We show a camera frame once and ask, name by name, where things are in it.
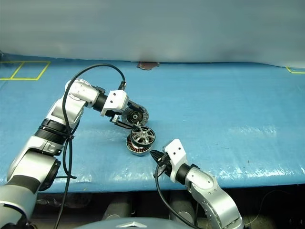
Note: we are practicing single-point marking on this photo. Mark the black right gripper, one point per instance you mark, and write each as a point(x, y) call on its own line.
point(165, 164)

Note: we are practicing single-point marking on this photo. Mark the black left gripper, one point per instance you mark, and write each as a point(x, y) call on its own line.
point(119, 115)

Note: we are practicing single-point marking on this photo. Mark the round grey motor end cap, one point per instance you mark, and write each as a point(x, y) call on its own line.
point(137, 117)

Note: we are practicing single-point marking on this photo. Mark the silver spoked rotor cap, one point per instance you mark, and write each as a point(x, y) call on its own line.
point(143, 136)

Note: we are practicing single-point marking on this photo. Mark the copper wound stator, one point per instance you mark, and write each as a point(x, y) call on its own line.
point(135, 149)

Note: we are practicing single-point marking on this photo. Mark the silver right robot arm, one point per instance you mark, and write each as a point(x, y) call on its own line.
point(214, 190)

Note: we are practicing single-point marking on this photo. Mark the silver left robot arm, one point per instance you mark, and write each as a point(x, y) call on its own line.
point(59, 109)

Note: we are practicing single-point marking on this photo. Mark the grey rounded cylinder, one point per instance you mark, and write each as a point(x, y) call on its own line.
point(118, 211)
point(181, 210)

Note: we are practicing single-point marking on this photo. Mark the grey robot torso with emblem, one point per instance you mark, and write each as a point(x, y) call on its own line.
point(133, 224)

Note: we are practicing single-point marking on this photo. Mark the blue plastic table cover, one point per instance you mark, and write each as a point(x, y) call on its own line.
point(238, 95)

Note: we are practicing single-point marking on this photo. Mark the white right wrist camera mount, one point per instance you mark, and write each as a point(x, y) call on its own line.
point(176, 150)

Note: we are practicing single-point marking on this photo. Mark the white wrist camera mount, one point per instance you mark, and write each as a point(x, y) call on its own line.
point(116, 100)
point(176, 150)

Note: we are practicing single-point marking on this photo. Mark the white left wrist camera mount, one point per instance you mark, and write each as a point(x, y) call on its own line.
point(116, 100)

